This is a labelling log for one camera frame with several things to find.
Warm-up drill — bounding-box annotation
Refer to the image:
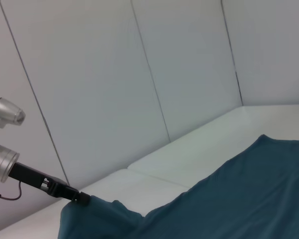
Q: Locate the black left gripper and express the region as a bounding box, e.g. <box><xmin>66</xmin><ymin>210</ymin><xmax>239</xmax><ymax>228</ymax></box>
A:
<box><xmin>9</xmin><ymin>161</ymin><xmax>92</xmax><ymax>207</ymax></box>

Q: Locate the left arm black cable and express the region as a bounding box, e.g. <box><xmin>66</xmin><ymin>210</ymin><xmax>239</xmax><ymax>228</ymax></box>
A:
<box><xmin>0</xmin><ymin>180</ymin><xmax>22</xmax><ymax>201</ymax></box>

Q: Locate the teal blue printed t-shirt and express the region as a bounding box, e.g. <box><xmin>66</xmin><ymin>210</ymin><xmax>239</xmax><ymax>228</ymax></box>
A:
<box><xmin>57</xmin><ymin>134</ymin><xmax>299</xmax><ymax>239</ymax></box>

